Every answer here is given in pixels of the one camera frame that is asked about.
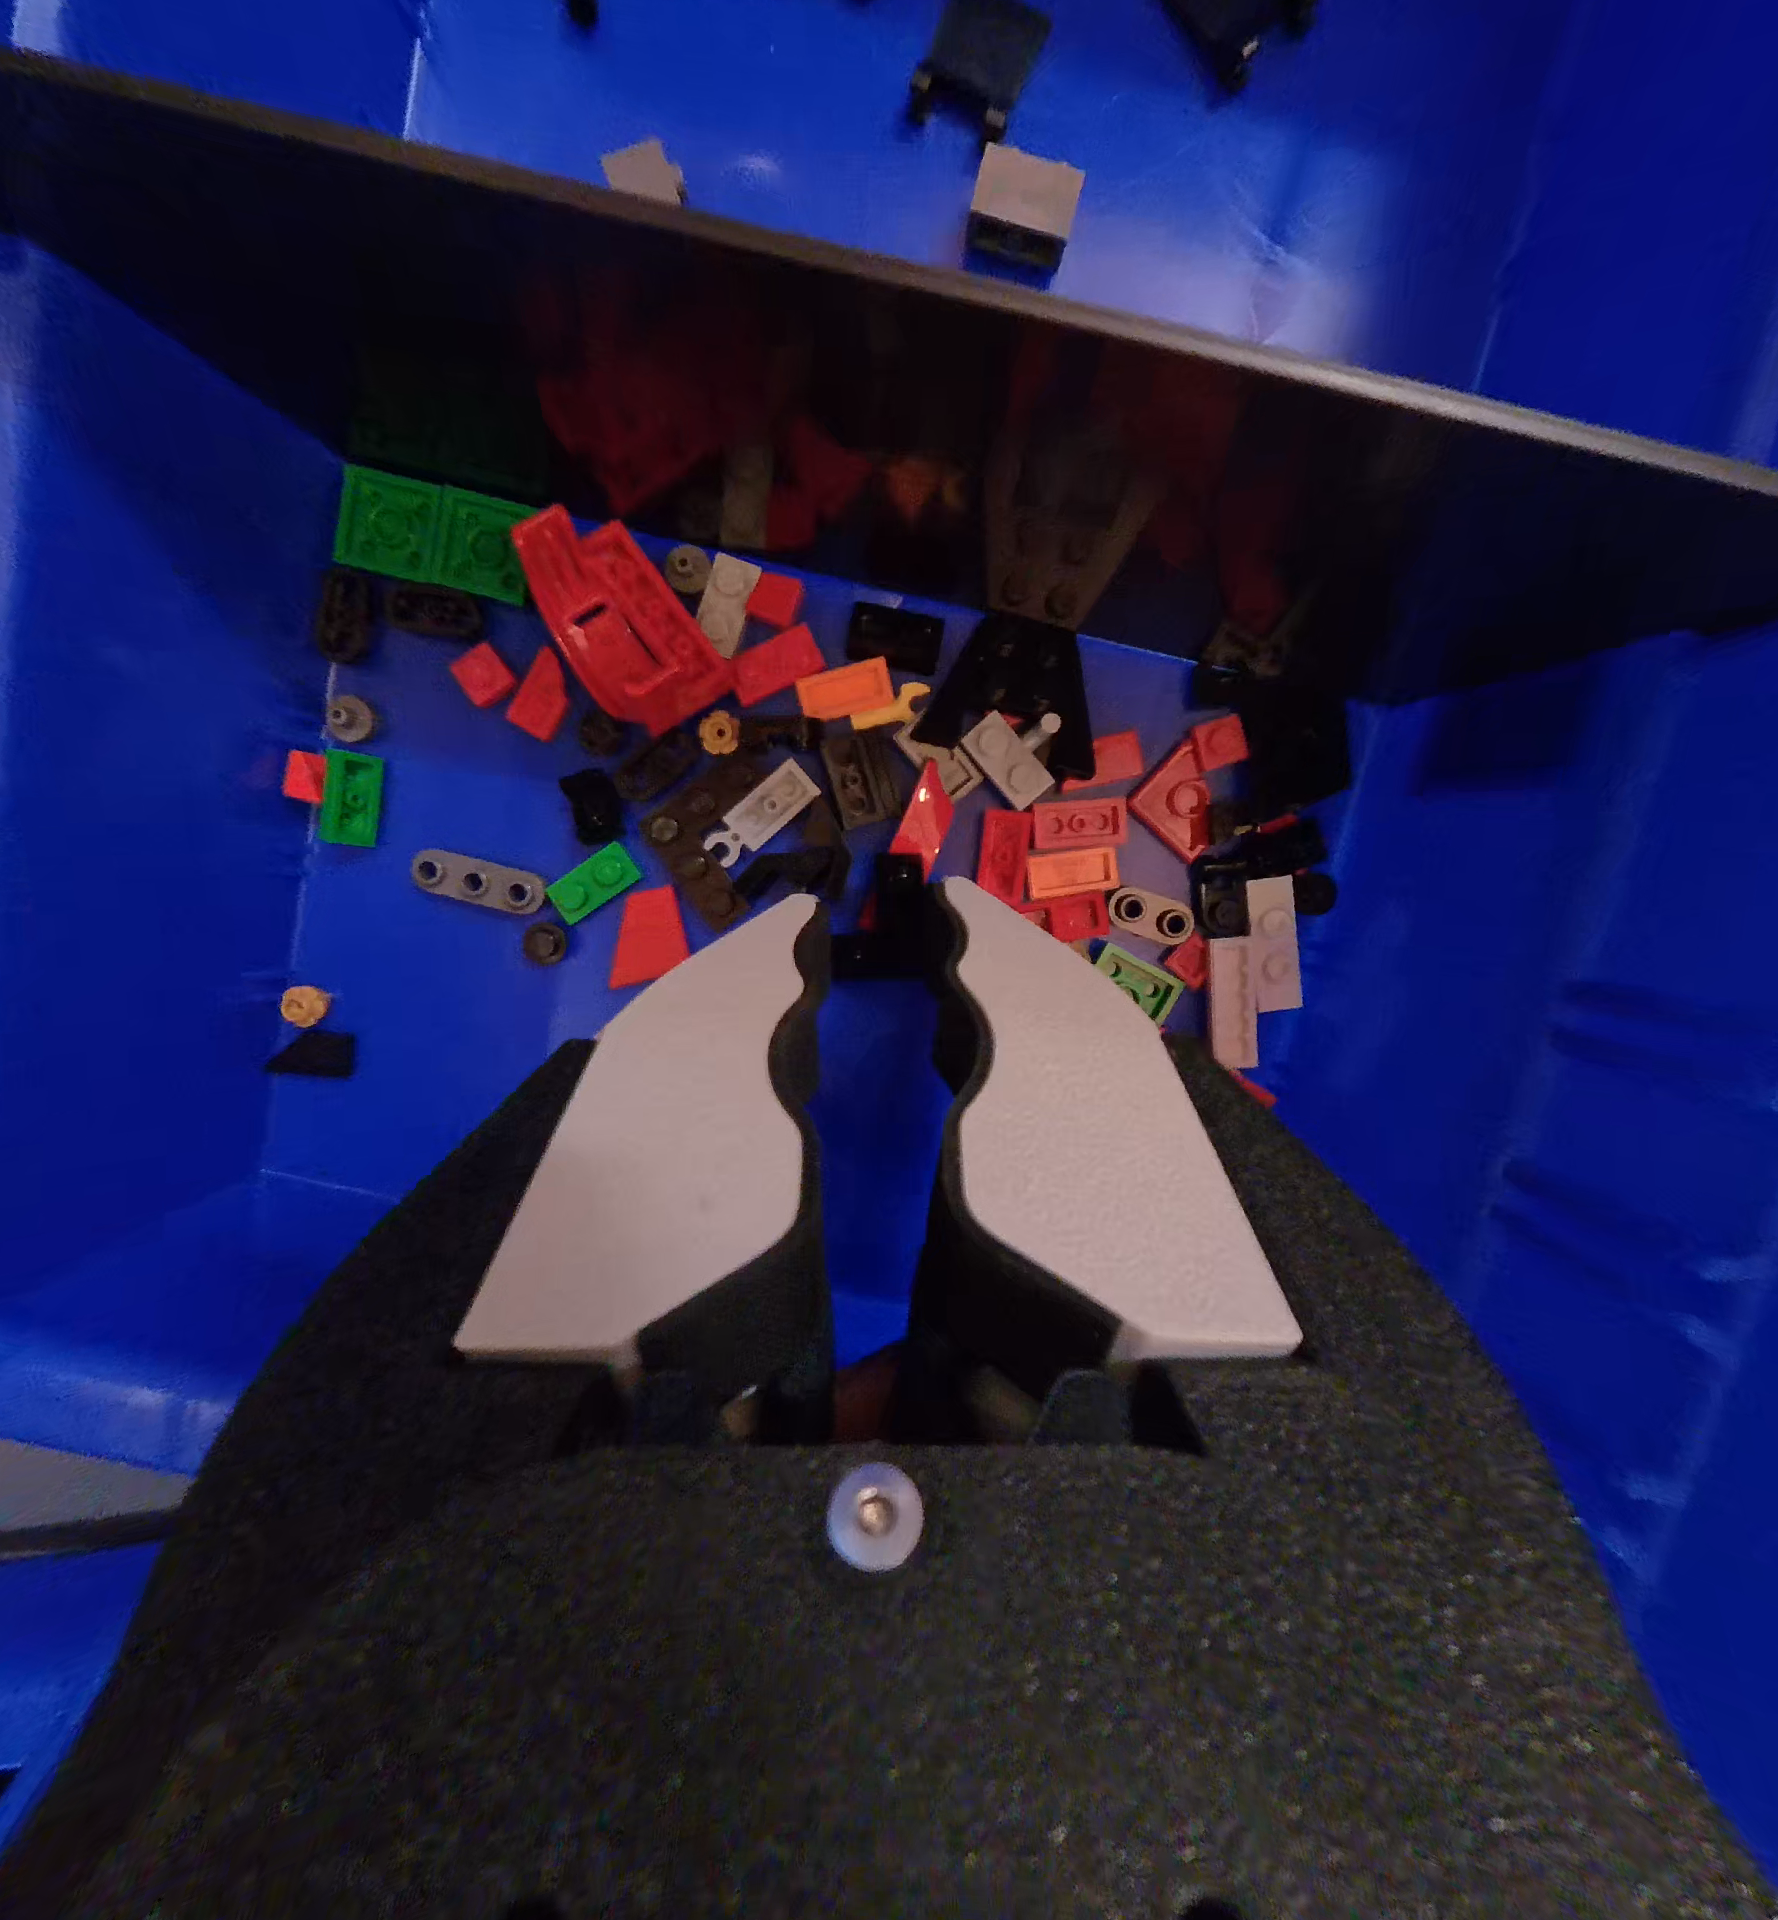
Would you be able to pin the black bin divider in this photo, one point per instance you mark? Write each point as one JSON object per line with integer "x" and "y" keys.
{"x": 830, "y": 344}

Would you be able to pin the scattered dark lego pieces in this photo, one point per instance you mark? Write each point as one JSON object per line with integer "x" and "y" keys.
{"x": 1025, "y": 195}

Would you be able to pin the pile of colourful lego pieces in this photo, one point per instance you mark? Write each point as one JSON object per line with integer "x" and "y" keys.
{"x": 619, "y": 629}

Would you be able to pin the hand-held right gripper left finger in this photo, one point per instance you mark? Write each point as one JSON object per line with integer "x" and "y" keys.
{"x": 665, "y": 1155}

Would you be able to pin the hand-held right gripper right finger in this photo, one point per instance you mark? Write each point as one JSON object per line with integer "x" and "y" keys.
{"x": 1099, "y": 1170}

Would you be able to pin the blue plastic bin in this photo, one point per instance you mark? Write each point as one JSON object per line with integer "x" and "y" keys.
{"x": 109, "y": 750}

